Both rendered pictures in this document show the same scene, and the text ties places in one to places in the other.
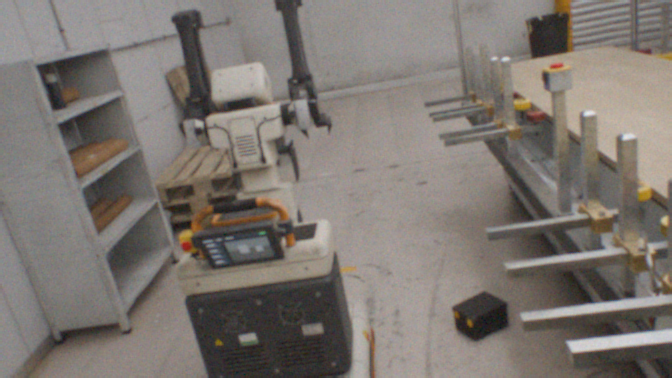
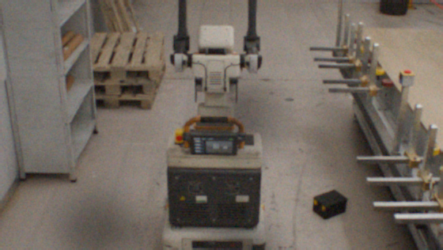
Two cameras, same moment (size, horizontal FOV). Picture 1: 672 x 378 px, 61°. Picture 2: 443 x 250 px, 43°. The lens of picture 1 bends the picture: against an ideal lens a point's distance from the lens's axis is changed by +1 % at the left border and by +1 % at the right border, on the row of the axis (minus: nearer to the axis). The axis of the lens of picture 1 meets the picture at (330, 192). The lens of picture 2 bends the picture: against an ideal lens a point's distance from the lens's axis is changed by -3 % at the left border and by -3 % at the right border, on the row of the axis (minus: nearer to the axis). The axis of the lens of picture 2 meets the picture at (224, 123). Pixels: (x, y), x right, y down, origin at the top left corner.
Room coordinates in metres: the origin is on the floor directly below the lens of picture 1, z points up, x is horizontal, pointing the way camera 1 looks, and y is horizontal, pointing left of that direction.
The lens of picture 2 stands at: (-1.11, 0.64, 2.31)
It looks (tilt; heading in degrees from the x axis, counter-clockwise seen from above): 25 degrees down; 353
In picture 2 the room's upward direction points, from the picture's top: 1 degrees clockwise
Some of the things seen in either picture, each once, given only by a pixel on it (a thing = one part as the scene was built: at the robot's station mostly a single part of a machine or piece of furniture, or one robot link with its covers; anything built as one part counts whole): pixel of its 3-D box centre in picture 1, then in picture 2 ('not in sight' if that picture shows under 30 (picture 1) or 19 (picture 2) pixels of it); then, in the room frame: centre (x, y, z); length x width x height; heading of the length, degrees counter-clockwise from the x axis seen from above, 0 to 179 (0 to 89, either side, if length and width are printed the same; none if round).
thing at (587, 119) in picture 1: (591, 190); (412, 144); (1.52, -0.75, 0.90); 0.04 x 0.04 x 0.48; 83
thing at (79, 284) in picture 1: (85, 186); (52, 68); (3.33, 1.44, 0.78); 0.90 x 0.45 x 1.55; 173
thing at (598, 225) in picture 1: (595, 216); (411, 158); (1.50, -0.74, 0.82); 0.14 x 0.06 x 0.05; 173
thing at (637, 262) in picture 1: (632, 250); (425, 179); (1.25, -0.71, 0.83); 0.14 x 0.06 x 0.05; 173
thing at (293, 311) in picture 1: (269, 291); (214, 172); (1.90, 0.30, 0.59); 0.55 x 0.34 x 0.83; 82
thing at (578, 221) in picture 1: (563, 224); (395, 160); (1.50, -0.65, 0.82); 0.43 x 0.03 x 0.04; 83
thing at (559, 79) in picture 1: (557, 79); (407, 78); (1.78, -0.78, 1.18); 0.07 x 0.07 x 0.08; 83
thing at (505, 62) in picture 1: (509, 110); (372, 76); (2.52, -0.88, 0.92); 0.04 x 0.04 x 0.48; 83
